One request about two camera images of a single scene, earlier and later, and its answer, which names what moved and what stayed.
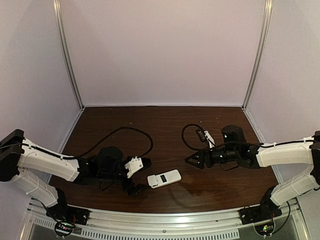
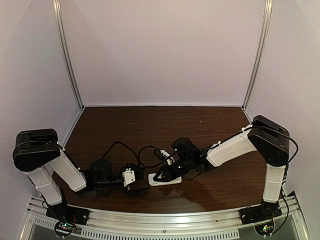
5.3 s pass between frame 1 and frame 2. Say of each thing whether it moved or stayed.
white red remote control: stayed
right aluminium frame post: stayed
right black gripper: moved
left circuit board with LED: stayed
